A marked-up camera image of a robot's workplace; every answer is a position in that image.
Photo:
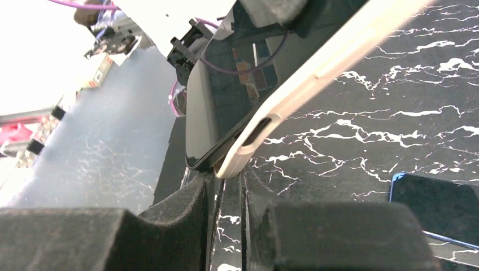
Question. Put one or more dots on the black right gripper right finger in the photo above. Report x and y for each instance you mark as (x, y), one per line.
(279, 234)

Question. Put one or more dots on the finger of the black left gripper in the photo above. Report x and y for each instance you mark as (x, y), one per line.
(280, 11)

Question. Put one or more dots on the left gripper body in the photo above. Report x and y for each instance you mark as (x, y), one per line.
(187, 50)

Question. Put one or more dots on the beige phone case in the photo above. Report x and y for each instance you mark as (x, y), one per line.
(367, 28)

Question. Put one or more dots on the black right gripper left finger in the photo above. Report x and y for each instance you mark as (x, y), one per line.
(171, 235)

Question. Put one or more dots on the phone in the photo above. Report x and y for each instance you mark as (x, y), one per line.
(447, 211)
(250, 57)

